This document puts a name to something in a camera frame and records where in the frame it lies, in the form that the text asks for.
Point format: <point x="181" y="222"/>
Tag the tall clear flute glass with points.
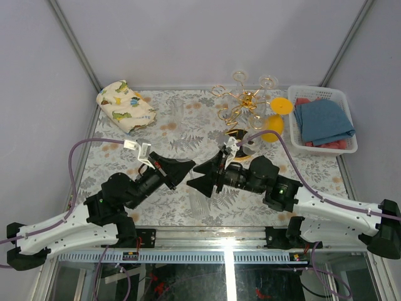
<point x="197" y="201"/>

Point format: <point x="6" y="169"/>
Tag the yellow plastic goblet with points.
<point x="280" y="106"/>

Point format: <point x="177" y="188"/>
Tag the dinosaur print cloth bag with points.
<point x="125" y="107"/>

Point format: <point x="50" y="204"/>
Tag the plain clear flute glass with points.
<point x="177" y="114"/>

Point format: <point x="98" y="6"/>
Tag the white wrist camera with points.
<point x="230" y="147"/>
<point x="142" y="150"/>

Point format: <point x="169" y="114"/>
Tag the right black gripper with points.
<point x="205" y="184"/>

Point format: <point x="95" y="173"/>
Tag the red cloth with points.
<point x="332" y="145"/>

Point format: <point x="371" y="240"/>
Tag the aluminium front rail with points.
<point x="170" y="244"/>

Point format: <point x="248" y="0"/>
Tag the gold wine glass rack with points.
<point x="236" y="113"/>

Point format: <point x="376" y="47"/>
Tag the floral table mat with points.
<point x="202" y="133"/>

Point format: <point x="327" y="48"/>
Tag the blue folded cloth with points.
<point x="322" y="120"/>

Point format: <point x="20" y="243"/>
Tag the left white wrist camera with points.
<point x="142" y="150"/>

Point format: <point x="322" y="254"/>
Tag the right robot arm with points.
<point x="318" y="218"/>

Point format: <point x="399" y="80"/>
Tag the slim clear champagne flute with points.
<point x="267" y="83"/>

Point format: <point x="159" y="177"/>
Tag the short clear wine glass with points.
<point x="240" y="78"/>

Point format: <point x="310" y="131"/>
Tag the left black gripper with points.
<point x="171" y="172"/>

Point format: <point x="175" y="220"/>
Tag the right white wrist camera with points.
<point x="230" y="147"/>

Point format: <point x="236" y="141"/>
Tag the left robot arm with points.
<point x="101" y="220"/>

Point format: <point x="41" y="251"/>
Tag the white plastic basket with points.
<point x="321" y="121"/>

